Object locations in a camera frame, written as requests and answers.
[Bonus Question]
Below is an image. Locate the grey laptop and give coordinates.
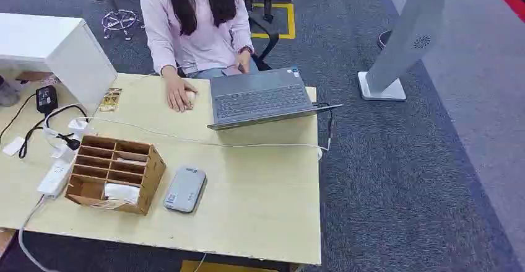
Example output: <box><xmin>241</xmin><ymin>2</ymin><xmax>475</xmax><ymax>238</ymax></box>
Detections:
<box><xmin>207</xmin><ymin>66</ymin><xmax>344</xmax><ymax>131</ymax></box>

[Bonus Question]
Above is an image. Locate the pink smartphone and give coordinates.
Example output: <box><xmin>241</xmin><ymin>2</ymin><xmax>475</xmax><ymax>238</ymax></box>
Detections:
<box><xmin>221</xmin><ymin>65</ymin><xmax>245</xmax><ymax>77</ymax></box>

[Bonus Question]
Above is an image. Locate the person's left hand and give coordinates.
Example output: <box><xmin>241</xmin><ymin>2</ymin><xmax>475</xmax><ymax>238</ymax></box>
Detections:
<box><xmin>235</xmin><ymin>50</ymin><xmax>252</xmax><ymax>75</ymax></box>

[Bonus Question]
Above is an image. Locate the person's hand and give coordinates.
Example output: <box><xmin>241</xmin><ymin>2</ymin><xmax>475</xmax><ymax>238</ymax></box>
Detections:
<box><xmin>165</xmin><ymin>75</ymin><xmax>199</xmax><ymax>113</ymax></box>
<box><xmin>235</xmin><ymin>50</ymin><xmax>252</xmax><ymax>75</ymax></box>

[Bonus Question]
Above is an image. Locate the white computer mouse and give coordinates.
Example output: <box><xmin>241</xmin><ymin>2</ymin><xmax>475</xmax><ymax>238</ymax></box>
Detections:
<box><xmin>184</xmin><ymin>91</ymin><xmax>198</xmax><ymax>112</ymax></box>

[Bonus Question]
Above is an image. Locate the black office chair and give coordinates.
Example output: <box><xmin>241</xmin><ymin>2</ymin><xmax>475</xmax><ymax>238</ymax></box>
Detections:
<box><xmin>245</xmin><ymin>11</ymin><xmax>280</xmax><ymax>72</ymax></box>

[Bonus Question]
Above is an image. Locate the person's right hand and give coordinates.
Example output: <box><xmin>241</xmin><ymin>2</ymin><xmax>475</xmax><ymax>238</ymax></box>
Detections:
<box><xmin>165</xmin><ymin>75</ymin><xmax>199</xmax><ymax>113</ymax></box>

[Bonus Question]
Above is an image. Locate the person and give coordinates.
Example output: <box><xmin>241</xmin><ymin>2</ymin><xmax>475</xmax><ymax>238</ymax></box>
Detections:
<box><xmin>139</xmin><ymin>0</ymin><xmax>260</xmax><ymax>113</ymax></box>

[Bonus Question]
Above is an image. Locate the wooden card box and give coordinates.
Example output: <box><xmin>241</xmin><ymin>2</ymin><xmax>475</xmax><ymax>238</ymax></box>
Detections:
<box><xmin>64</xmin><ymin>134</ymin><xmax>167</xmax><ymax>217</ymax></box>

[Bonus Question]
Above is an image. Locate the dark round floor disc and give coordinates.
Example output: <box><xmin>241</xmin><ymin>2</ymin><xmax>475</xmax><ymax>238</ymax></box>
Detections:
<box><xmin>376</xmin><ymin>29</ymin><xmax>394</xmax><ymax>51</ymax></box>

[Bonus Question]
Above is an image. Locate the yellow box under desk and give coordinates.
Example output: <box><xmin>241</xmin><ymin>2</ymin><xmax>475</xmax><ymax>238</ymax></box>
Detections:
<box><xmin>180</xmin><ymin>260</ymin><xmax>280</xmax><ymax>272</ymax></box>

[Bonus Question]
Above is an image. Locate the yellow snack packet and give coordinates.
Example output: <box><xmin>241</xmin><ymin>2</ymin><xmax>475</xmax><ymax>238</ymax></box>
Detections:
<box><xmin>98</xmin><ymin>87</ymin><xmax>123</xmax><ymax>113</ymax></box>

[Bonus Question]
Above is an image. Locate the white kiosk stand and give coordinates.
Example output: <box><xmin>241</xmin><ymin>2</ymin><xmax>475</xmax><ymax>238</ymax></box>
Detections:
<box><xmin>357</xmin><ymin>0</ymin><xmax>481</xmax><ymax>102</ymax></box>

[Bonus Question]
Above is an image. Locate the white charger plug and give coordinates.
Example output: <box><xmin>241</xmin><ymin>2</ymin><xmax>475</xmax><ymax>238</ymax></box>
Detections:
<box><xmin>67</xmin><ymin>118</ymin><xmax>89</xmax><ymax>141</ymax></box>

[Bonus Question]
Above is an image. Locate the white power strip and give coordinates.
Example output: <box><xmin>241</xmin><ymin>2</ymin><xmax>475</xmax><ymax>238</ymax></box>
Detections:
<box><xmin>36</xmin><ymin>159</ymin><xmax>75</xmax><ymax>200</ymax></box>

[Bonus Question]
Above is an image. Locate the black power adapter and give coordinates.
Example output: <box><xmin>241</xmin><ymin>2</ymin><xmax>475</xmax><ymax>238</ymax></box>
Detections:
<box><xmin>35</xmin><ymin>85</ymin><xmax>59</xmax><ymax>115</ymax></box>

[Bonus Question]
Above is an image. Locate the white cabinet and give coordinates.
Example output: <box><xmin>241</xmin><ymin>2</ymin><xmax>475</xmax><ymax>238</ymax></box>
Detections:
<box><xmin>0</xmin><ymin>13</ymin><xmax>118</xmax><ymax>113</ymax></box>

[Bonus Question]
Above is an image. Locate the small white card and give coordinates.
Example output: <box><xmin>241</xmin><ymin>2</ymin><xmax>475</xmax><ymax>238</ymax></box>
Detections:
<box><xmin>1</xmin><ymin>136</ymin><xmax>27</xmax><ymax>157</ymax></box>

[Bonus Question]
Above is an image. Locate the grey shoe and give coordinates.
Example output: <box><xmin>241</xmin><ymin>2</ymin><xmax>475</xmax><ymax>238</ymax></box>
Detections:
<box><xmin>0</xmin><ymin>75</ymin><xmax>22</xmax><ymax>108</ymax></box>

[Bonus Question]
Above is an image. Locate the black laptop cable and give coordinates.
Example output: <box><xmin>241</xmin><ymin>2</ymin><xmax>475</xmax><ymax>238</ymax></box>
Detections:
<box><xmin>313</xmin><ymin>102</ymin><xmax>334</xmax><ymax>151</ymax></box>

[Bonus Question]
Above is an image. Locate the long white cable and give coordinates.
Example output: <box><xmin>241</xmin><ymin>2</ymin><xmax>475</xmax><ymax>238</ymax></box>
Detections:
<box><xmin>75</xmin><ymin>115</ymin><xmax>329</xmax><ymax>161</ymax></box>

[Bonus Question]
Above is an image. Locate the thick black cable with plug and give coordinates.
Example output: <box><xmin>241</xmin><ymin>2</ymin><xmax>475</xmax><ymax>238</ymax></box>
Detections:
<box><xmin>18</xmin><ymin>103</ymin><xmax>89</xmax><ymax>160</ymax></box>

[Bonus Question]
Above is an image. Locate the thin black adapter cable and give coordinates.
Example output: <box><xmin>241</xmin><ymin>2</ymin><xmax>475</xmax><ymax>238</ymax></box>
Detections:
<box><xmin>0</xmin><ymin>93</ymin><xmax>38</xmax><ymax>144</ymax></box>

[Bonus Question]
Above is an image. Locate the white power strip cable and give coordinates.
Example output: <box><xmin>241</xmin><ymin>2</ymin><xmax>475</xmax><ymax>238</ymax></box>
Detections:
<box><xmin>17</xmin><ymin>195</ymin><xmax>59</xmax><ymax>272</ymax></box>

